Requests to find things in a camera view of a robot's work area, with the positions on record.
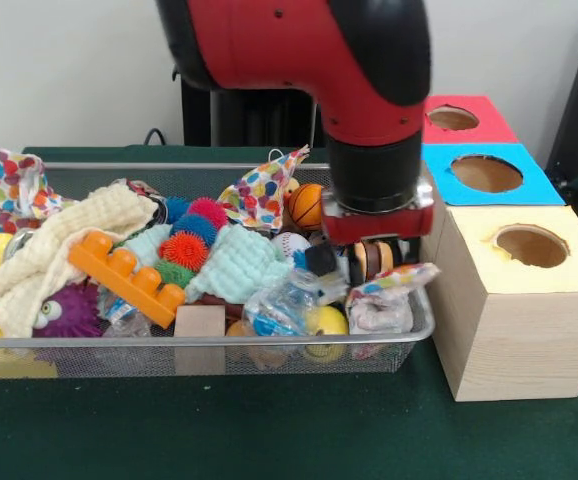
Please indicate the cream waffle cloth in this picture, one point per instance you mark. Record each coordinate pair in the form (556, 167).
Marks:
(34, 260)

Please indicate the mint green waffle cloth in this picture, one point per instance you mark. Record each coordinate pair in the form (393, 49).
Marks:
(239, 270)

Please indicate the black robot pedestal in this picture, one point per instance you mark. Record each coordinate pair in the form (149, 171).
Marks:
(249, 120)

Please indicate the toy hamburger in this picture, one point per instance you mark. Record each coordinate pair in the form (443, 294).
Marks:
(385, 257)

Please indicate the small orange basketball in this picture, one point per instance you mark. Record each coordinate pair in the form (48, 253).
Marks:
(306, 206)

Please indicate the orange plastic building block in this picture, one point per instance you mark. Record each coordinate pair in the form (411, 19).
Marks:
(129, 280)

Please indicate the crumpled clear plastic bottle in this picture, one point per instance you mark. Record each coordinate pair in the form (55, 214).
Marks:
(274, 310)

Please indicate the silver plastic toy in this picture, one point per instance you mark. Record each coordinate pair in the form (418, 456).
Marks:
(321, 260)

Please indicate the colourful dotted cloth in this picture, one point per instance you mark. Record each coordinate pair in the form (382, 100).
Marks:
(259, 190)
(384, 310)
(14, 180)

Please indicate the wooden box with three holes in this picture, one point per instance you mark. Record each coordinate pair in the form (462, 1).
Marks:
(519, 340)

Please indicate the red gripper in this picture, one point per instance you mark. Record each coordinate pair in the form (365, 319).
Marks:
(384, 225)

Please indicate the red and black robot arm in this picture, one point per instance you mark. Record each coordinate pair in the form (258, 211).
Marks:
(294, 40)

